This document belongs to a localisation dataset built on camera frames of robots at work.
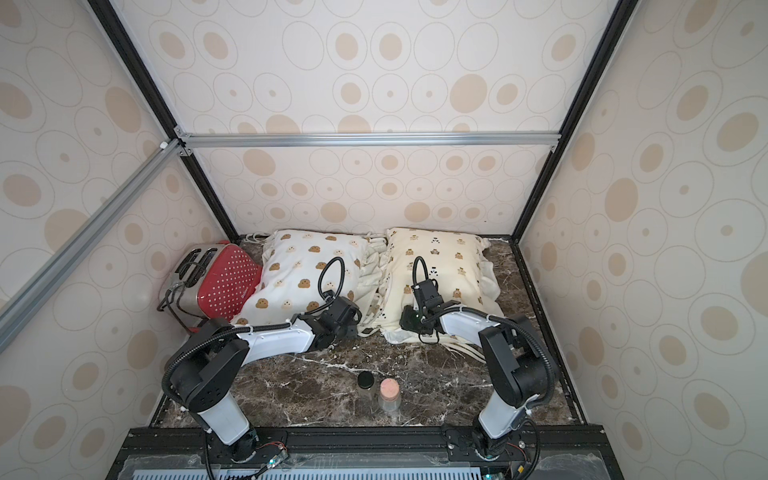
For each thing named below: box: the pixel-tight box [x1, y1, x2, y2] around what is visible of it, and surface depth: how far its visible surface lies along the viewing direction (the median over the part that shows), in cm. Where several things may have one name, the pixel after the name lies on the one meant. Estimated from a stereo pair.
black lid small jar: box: [358, 370, 374, 400], surface depth 77 cm
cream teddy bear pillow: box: [376, 228, 504, 343], surface depth 98 cm
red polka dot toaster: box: [159, 242, 263, 320], surface depth 89 cm
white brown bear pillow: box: [232, 229, 386, 336], surface depth 99 cm
